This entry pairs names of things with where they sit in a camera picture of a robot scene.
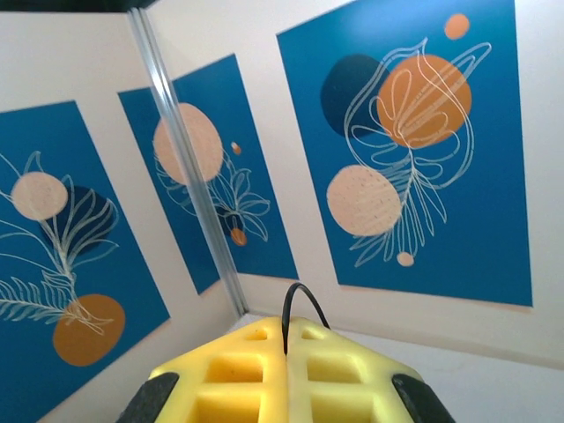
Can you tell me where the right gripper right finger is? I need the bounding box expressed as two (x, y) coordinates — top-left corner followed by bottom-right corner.
(286, 315), (458, 423)

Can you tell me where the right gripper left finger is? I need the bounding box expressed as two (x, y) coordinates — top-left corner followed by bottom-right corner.
(115, 315), (291, 423)

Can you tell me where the thin black cable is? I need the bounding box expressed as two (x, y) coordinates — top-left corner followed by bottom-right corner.
(281, 282), (331, 357)

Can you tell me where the blue floral wall poster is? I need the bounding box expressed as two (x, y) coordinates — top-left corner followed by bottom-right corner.
(116, 85), (221, 296)
(0, 100), (172, 423)
(276, 0), (534, 309)
(171, 53), (301, 281)

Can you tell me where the aluminium corner post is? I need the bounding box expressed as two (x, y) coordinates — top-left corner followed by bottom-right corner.
(127, 6), (248, 317)

